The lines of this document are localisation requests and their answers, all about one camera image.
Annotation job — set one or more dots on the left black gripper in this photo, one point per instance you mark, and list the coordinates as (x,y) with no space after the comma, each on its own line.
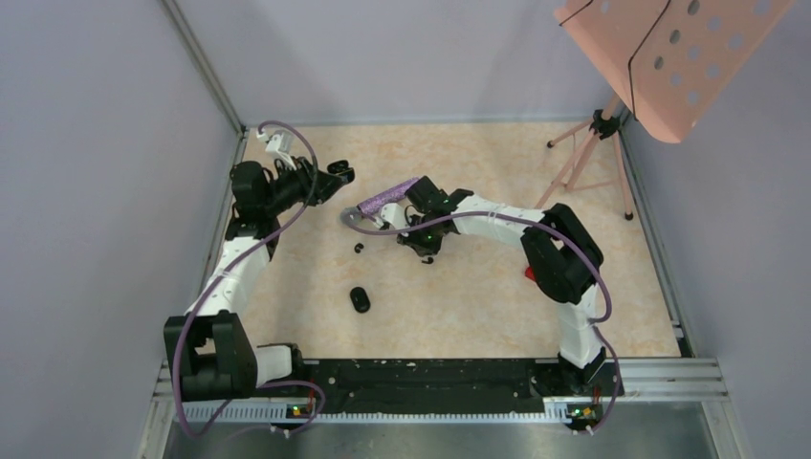
(326,184)

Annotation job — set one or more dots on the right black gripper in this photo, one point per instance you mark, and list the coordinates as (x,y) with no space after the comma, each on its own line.
(410,240)

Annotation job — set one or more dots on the black earbud case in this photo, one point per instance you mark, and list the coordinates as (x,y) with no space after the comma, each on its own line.
(360,300)
(343,169)

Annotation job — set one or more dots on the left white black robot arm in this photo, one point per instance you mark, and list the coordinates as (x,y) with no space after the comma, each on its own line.
(210,354)

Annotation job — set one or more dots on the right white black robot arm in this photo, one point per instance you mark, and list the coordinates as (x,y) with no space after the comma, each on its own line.
(562,256)

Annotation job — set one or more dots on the closed black earbud case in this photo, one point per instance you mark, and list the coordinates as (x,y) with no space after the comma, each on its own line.
(360,300)

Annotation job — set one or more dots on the purple glitter microphone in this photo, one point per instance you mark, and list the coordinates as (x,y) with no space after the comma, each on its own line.
(371,208)

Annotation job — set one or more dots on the pink music stand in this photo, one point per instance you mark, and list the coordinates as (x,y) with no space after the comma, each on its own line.
(668,61)

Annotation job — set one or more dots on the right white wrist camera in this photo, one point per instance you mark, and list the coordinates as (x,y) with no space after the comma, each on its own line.
(393,216)

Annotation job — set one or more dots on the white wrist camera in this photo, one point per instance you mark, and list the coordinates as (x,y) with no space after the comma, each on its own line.
(393,216)
(278,147)

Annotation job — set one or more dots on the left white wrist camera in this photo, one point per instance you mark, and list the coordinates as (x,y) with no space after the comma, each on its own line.
(278,147)

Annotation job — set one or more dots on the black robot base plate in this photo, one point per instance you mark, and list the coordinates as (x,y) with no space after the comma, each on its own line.
(438,387)

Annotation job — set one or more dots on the aluminium frame rail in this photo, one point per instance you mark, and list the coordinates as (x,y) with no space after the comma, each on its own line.
(637,407)

